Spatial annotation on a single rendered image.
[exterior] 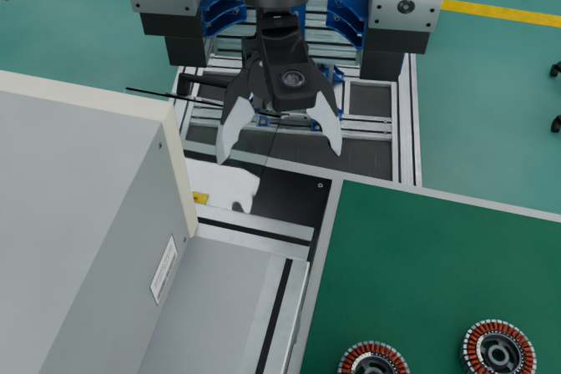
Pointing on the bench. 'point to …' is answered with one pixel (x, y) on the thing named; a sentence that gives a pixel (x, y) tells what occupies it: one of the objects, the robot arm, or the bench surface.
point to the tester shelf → (234, 297)
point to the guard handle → (196, 83)
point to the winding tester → (86, 224)
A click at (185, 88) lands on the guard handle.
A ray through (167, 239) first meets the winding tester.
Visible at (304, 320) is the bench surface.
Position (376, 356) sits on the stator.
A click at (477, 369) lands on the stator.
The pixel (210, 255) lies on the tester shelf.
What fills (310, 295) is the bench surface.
